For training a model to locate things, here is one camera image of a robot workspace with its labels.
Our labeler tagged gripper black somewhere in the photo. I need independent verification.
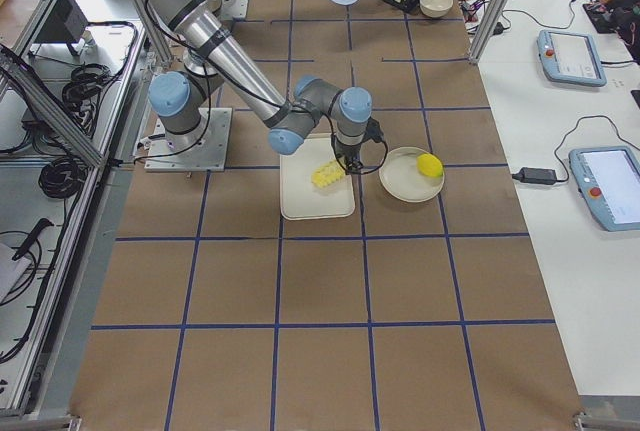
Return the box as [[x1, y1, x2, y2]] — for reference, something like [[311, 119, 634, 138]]
[[332, 139, 362, 175]]

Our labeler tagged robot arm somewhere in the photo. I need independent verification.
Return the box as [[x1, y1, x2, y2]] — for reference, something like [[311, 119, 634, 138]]
[[149, 0, 384, 174]]

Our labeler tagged cream round plate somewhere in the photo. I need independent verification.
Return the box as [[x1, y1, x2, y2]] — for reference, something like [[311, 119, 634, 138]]
[[378, 147, 445, 203]]

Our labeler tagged white rectangular tray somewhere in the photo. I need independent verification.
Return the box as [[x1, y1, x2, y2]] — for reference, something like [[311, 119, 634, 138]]
[[280, 133, 355, 220]]

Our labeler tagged yellow lemon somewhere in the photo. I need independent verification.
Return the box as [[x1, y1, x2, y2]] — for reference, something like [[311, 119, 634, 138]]
[[416, 153, 444, 178]]

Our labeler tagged cream bowl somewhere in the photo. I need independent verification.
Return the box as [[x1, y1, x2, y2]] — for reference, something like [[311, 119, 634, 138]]
[[419, 0, 454, 19]]

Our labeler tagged black power adapter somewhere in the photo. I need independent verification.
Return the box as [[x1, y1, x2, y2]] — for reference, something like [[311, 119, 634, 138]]
[[515, 167, 557, 185]]

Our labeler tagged blue teach pendant far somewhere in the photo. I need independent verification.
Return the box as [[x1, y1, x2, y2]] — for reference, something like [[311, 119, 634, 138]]
[[537, 29, 607, 87]]

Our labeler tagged blue teach pendant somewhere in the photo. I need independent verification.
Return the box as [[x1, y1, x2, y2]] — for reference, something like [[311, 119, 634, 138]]
[[537, 29, 607, 87], [569, 146, 640, 232]]

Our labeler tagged blue teach pendant near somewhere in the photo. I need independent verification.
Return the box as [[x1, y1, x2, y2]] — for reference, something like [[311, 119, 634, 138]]
[[569, 146, 640, 232]]

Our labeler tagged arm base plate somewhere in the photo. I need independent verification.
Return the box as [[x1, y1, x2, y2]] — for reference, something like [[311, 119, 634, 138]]
[[219, 0, 249, 21], [144, 107, 233, 172]]

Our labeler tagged aluminium frame post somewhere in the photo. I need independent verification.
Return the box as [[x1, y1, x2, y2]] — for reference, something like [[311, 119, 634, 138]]
[[468, 0, 508, 65]]

